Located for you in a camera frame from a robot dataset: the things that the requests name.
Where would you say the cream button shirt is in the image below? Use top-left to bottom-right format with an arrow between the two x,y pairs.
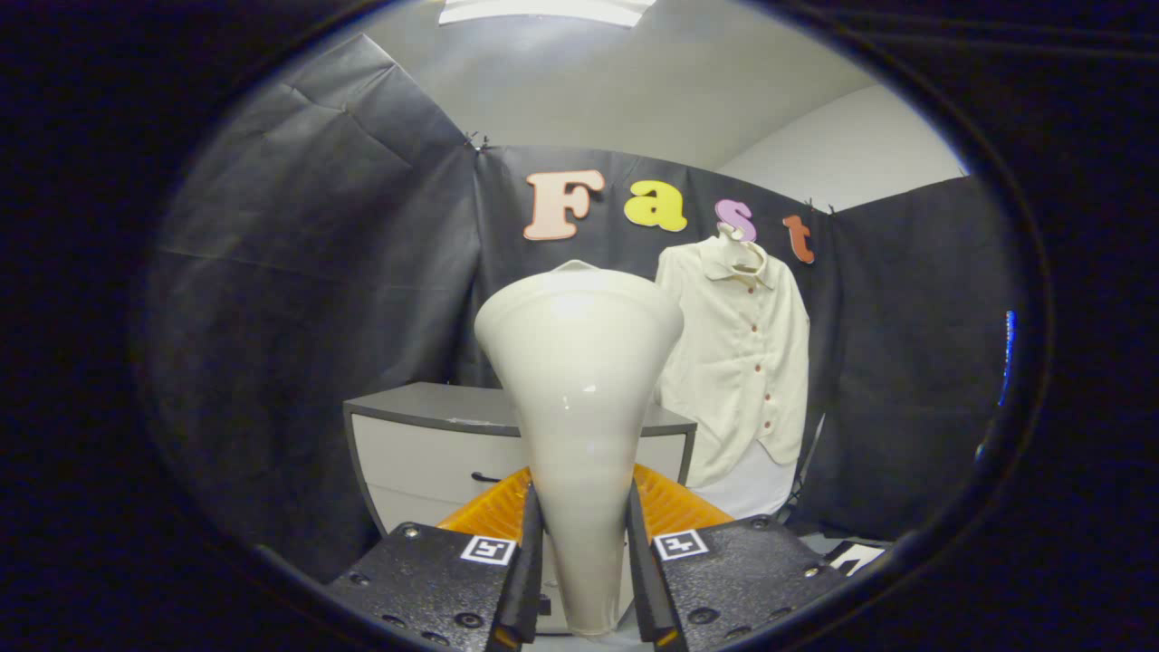
654,234 -> 811,490

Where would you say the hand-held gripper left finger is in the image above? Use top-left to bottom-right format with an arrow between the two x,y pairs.
326,462 -> 544,652

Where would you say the grey drawer cabinet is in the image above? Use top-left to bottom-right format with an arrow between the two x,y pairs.
342,381 -> 698,635

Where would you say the white printed sheet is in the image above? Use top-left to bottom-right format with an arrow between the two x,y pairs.
822,541 -> 893,578

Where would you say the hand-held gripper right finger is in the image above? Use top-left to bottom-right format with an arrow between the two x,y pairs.
625,462 -> 848,652

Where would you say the white garment steamer head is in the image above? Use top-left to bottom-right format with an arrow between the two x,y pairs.
474,260 -> 685,637

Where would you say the white plastic hanger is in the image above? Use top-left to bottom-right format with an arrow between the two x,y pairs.
715,222 -> 766,273

